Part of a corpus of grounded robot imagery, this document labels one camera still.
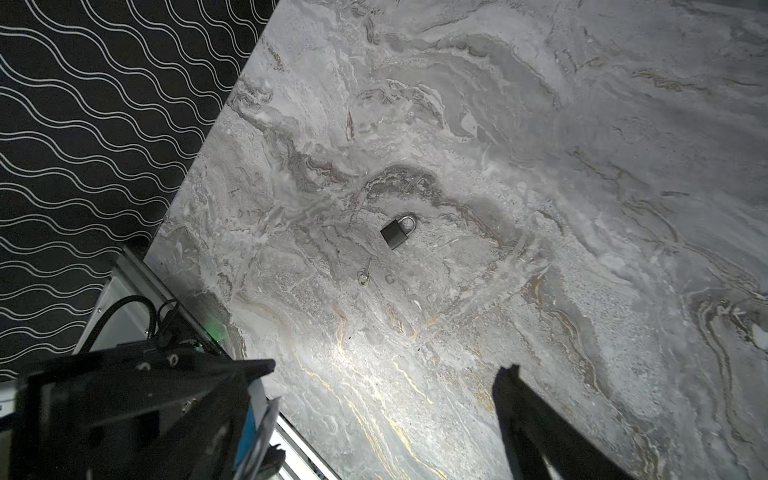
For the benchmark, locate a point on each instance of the blue padlock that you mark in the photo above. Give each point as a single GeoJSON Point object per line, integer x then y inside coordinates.
{"type": "Point", "coordinates": [256, 458]}

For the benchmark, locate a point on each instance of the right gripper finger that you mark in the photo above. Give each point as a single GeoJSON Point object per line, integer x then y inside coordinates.
{"type": "Point", "coordinates": [537, 439]}

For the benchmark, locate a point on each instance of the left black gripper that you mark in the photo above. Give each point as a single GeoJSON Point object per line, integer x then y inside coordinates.
{"type": "Point", "coordinates": [132, 412]}

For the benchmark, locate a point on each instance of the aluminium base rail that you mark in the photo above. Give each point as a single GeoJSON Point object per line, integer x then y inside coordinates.
{"type": "Point", "coordinates": [136, 306]}

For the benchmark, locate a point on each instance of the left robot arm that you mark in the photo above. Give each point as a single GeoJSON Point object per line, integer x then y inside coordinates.
{"type": "Point", "coordinates": [147, 394]}

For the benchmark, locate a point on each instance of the black padlock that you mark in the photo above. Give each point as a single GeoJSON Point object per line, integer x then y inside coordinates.
{"type": "Point", "coordinates": [397, 231]}

